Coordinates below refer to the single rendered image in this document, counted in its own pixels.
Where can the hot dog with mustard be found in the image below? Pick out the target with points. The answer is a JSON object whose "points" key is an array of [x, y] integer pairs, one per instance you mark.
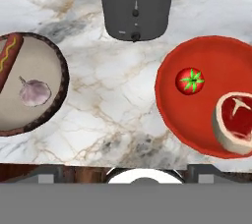
{"points": [[8, 57]]}

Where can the grey toaster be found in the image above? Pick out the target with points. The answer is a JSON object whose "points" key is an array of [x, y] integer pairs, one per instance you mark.
{"points": [[136, 5]]}

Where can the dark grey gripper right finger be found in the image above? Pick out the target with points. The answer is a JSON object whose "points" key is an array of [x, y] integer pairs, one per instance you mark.
{"points": [[197, 170]]}

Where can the red tomato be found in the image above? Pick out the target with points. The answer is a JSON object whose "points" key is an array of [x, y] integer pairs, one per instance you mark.
{"points": [[189, 81]]}

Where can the pale purple garlic bulb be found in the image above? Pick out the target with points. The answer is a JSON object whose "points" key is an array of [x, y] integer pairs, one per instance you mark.
{"points": [[35, 92]]}

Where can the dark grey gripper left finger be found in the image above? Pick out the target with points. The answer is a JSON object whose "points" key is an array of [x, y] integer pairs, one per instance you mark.
{"points": [[49, 171]]}

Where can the red plate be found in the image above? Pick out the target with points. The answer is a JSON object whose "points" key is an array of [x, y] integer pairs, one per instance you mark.
{"points": [[210, 57]]}

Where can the beige bowl with brown rim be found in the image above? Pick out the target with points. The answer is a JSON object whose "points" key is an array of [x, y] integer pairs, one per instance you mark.
{"points": [[32, 57]]}

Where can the white round object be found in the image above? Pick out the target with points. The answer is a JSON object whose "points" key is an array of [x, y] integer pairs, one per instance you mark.
{"points": [[119, 178]]}

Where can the raw steak with fat rim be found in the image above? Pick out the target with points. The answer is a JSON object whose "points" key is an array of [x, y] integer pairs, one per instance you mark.
{"points": [[234, 120]]}

